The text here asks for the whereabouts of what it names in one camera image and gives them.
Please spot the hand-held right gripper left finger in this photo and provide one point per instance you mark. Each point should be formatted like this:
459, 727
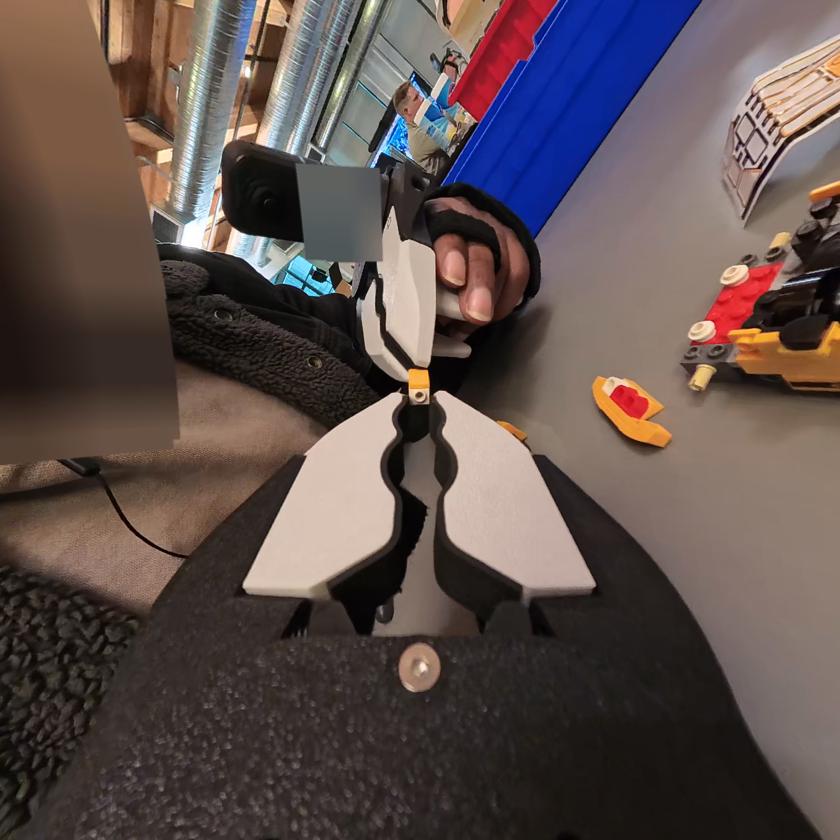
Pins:
328, 519

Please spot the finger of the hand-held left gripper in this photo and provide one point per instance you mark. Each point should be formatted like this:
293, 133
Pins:
370, 322
411, 295

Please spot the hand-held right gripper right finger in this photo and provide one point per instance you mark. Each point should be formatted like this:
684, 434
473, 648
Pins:
512, 519

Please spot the small orange white lego piece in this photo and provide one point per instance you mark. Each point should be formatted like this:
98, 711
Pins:
419, 386

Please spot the orange red grey lego assembly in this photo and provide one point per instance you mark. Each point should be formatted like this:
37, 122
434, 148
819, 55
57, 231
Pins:
512, 429

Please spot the orange arch lego piece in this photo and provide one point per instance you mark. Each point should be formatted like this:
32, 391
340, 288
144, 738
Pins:
630, 410

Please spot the person's left forearm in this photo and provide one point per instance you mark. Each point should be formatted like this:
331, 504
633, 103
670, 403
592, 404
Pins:
328, 309

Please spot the yellow lego car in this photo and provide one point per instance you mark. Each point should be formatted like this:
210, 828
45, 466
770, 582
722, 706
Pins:
781, 322

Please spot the person's left hand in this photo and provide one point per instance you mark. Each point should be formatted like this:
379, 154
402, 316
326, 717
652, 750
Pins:
492, 263

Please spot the beige garment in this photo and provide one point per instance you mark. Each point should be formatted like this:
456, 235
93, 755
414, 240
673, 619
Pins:
223, 460

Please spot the blue plastic bin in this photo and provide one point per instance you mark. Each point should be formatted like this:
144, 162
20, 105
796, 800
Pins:
565, 105

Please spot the red plastic bin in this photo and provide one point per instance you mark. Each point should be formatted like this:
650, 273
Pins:
505, 46

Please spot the dark fleece jacket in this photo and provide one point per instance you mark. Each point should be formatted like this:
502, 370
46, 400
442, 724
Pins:
59, 696

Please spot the sticker sheet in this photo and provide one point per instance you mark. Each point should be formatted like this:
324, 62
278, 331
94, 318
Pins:
781, 112

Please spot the silver ventilation duct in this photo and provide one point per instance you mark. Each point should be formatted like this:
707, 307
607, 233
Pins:
309, 72
210, 92

